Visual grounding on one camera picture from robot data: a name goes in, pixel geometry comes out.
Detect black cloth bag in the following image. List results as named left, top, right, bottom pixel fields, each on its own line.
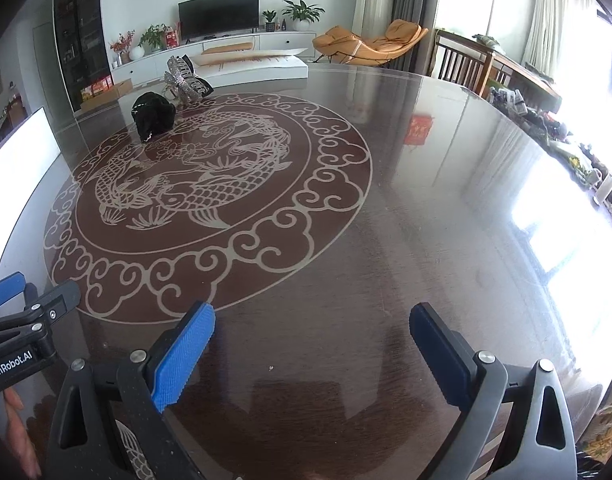
left=130, top=91, right=177, bottom=142

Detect red flowers in vase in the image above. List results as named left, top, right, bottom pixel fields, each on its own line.
left=109, top=30, right=136, bottom=66

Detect orange rocking chair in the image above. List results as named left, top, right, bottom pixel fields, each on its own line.
left=312, top=19, right=429, bottom=68

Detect basket of small items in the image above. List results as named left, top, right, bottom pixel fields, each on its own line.
left=488, top=85, right=529, bottom=116

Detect white bottle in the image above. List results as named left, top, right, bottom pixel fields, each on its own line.
left=592, top=172, right=612, bottom=206

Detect white dining chair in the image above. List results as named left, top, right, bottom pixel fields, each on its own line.
left=0, top=106, right=62, bottom=286

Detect black flat television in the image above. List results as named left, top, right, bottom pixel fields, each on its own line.
left=178, top=0, right=261, bottom=41

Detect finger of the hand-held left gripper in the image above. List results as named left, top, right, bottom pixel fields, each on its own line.
left=0, top=280, right=82, bottom=348
left=0, top=272, right=26, bottom=312

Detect cardboard box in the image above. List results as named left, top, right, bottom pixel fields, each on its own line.
left=78, top=78, right=134, bottom=112

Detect white sheer curtain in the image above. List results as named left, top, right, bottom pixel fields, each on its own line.
left=522, top=0, right=574, bottom=78

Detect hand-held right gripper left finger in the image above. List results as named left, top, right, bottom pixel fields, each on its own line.
left=46, top=301, right=216, bottom=480

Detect person's left hand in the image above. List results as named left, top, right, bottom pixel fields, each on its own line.
left=1, top=387, right=43, bottom=480

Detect dark glass display cabinet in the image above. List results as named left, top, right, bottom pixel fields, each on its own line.
left=52, top=0, right=112, bottom=113

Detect large potted green plant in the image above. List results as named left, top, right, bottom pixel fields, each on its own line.
left=282, top=0, right=326, bottom=32

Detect brown wooden sideboard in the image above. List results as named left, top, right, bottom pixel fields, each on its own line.
left=486, top=42, right=564, bottom=111

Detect white television cabinet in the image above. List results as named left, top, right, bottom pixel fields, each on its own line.
left=110, top=30, right=317, bottom=86

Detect brown wooden chair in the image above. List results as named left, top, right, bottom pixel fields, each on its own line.
left=431, top=28, right=497, bottom=98

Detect beige long board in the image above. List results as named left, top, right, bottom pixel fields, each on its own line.
left=193, top=47, right=307, bottom=66

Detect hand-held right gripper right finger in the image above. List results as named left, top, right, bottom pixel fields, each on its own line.
left=409, top=302, right=578, bottom=480

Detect bushy green potted plant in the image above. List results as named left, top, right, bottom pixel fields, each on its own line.
left=138, top=23, right=169, bottom=52

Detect wooden bench stool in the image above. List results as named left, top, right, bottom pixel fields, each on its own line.
left=202, top=41, right=255, bottom=56

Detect black white striped hair bow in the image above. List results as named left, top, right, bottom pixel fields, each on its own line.
left=178, top=54, right=214, bottom=98

